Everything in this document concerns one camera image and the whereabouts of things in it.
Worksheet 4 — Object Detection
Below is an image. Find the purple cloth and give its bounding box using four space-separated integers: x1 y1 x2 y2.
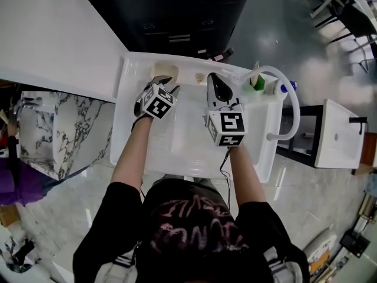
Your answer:
0 157 55 208

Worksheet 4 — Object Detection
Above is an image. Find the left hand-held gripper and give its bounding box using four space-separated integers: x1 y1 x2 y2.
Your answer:
134 75 181 120

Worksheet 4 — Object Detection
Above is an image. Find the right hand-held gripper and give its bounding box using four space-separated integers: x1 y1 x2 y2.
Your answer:
202 72 247 148

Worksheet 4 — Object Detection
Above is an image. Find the black cable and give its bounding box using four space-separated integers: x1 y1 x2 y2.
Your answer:
219 146 233 209

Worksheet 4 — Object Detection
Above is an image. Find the small white sink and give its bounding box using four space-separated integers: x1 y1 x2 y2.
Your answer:
314 98 366 170

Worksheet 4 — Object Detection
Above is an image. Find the black cabinet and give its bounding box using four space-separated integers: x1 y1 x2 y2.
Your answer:
73 0 256 61

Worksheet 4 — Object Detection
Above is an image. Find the black metal frame stand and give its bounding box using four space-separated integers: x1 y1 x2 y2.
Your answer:
276 104 325 168

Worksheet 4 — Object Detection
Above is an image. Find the black faucet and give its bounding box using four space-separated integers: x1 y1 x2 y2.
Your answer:
348 116 369 136

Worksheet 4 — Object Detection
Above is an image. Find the marble pattern cabinet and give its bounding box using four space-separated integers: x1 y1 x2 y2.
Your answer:
16 90 115 180

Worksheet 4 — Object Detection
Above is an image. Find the black box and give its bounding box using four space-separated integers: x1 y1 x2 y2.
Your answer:
339 229 371 258

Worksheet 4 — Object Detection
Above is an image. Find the beige object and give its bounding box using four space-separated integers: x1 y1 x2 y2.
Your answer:
151 62 180 83

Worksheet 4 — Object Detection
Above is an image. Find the large white sink basin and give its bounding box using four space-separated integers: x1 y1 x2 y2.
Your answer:
109 51 284 184

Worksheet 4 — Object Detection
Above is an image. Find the person's right forearm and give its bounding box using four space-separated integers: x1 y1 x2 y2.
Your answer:
227 144 268 209

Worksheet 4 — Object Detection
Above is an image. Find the grey backpack strap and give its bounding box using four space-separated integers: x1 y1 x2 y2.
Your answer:
263 251 291 278
113 254 138 278

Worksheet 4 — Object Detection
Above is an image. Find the white bottle with blue cap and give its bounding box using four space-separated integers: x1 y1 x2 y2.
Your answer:
272 79 297 97

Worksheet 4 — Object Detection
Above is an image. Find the white flexible faucet hose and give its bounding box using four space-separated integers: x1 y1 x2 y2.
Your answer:
234 65 302 142

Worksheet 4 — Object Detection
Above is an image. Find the person's black printed shirt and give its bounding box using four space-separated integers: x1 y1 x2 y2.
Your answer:
72 177 310 283

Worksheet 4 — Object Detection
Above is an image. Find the person's left forearm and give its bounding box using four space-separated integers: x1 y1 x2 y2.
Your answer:
111 115 154 193

